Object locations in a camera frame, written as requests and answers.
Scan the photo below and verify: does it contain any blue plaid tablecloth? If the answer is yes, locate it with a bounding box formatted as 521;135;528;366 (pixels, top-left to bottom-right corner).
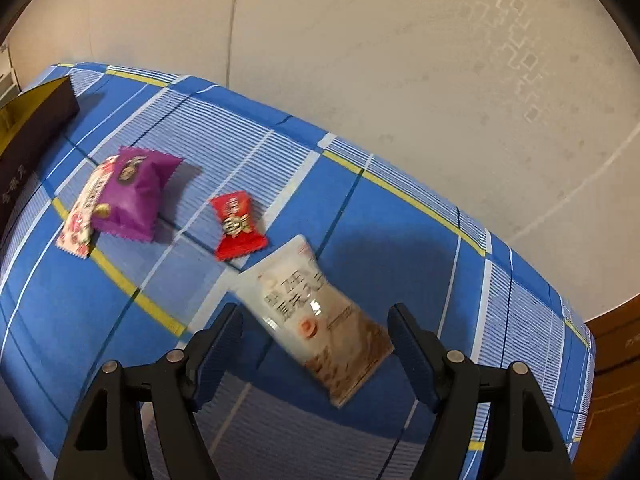
1;63;596;479

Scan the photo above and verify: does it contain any gold tin box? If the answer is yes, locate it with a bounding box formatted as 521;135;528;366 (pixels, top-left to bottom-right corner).
1;76;79;237

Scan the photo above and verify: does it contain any floral nougat candy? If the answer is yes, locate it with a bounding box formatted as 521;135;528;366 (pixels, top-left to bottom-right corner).
55;155;118;259

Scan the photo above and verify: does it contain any white brown snack pouch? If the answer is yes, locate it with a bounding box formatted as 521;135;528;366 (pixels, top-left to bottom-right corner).
232;234;394;408

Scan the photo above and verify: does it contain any wooden door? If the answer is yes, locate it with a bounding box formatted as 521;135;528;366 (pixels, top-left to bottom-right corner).
573;297;639;479

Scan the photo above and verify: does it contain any small red candy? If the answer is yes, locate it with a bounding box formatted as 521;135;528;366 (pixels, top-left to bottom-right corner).
209;191;268;261

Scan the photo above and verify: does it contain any purple snack packet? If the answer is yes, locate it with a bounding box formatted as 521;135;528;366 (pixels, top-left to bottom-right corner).
91;146;182;243

